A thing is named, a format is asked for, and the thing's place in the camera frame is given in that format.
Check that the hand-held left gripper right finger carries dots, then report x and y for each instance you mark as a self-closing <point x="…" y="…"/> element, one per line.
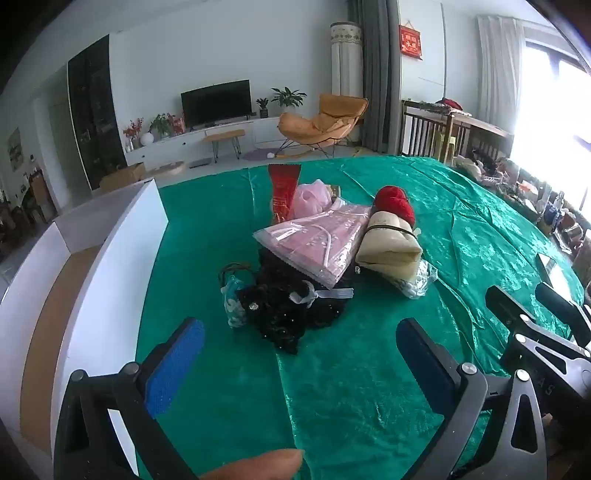
<point x="425" y="364"/>

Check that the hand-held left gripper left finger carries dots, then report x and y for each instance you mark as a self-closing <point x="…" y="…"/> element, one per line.
<point x="178" y="364"/>

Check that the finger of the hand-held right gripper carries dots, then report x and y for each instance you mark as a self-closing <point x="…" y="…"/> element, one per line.
<point x="556" y="302"/>
<point x="505" y="302"/>

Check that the black sequined garment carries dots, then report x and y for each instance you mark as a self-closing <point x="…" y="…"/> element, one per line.
<point x="277" y="314"/>

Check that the white storage box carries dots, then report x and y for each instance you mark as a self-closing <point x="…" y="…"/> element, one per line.
<point x="115" y="258"/>

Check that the pink cloth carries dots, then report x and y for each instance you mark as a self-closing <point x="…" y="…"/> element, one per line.
<point x="314" y="240"/>

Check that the pink mesh bath pouf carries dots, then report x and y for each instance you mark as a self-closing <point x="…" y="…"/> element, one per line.
<point x="309" y="198"/>

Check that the person's left hand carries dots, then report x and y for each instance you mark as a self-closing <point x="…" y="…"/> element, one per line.
<point x="258" y="466"/>

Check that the green satin tablecloth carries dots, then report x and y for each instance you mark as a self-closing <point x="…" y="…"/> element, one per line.
<point x="369" y="369"/>

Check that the small teal pouch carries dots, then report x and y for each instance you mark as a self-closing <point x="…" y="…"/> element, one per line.
<point x="233" y="304"/>

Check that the clear plastic packet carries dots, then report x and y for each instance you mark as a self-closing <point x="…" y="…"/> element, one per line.
<point x="418" y="281"/>

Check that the cream rolled towel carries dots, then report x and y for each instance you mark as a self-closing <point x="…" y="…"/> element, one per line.
<point x="388" y="249"/>

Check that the pile of household clutter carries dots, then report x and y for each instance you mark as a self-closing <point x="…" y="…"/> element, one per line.
<point x="512" y="180"/>

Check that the red yarn ball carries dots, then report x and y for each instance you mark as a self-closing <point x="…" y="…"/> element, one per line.
<point x="392" y="203"/>

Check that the wooden slatted crib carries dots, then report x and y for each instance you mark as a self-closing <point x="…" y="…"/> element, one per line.
<point x="420" y="129"/>

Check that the cardboard box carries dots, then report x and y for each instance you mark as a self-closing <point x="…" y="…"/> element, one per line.
<point x="122" y="175"/>

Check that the small cream and white box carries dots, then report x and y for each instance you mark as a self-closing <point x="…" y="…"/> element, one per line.
<point x="332" y="189"/>

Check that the red foil packet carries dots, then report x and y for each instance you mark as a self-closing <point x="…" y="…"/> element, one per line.
<point x="282" y="189"/>

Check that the dark wooden side furniture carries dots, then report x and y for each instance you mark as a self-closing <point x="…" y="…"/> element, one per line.
<point x="32" y="198"/>

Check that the purple round rug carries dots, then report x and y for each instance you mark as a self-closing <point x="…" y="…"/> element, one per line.
<point x="261" y="154"/>

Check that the white television cabinet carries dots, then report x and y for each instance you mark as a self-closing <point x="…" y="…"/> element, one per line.
<point x="194" y="138"/>

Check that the round white vase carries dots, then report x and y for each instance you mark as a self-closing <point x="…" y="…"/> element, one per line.
<point x="147" y="138"/>

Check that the white sheer curtain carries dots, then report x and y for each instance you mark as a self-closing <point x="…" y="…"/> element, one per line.
<point x="501" y="69"/>

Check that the small wooden bench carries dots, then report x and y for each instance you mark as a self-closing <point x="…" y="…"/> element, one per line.
<point x="225" y="134"/>

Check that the red flowers in vase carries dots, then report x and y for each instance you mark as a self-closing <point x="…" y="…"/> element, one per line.
<point x="133" y="134"/>

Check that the bushy green potted plant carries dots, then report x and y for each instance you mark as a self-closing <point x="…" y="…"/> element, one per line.
<point x="161" y="124"/>

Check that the red gift box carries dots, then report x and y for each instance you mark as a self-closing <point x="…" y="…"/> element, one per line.
<point x="178" y="123"/>

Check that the grey curtain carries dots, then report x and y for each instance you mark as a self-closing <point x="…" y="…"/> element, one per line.
<point x="381" y="92"/>

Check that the orange lounge chair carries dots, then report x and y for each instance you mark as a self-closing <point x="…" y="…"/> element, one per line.
<point x="318" y="122"/>

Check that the tall black cabinet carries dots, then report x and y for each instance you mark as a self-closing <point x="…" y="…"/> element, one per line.
<point x="94" y="115"/>

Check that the black flat television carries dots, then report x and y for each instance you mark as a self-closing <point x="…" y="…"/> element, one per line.
<point x="217" y="104"/>

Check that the small potted plant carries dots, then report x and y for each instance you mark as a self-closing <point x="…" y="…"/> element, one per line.
<point x="263" y="107"/>

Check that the large leafy potted plant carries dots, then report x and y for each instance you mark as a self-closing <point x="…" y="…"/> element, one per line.
<point x="288" y="97"/>

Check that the covered standing air conditioner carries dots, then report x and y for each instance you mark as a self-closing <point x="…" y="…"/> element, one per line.
<point x="346" y="60"/>

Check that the framed wall picture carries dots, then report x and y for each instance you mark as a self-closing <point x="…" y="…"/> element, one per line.
<point x="15" y="147"/>

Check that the red wall hanging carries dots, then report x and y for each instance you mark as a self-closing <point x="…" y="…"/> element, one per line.
<point x="411" y="41"/>

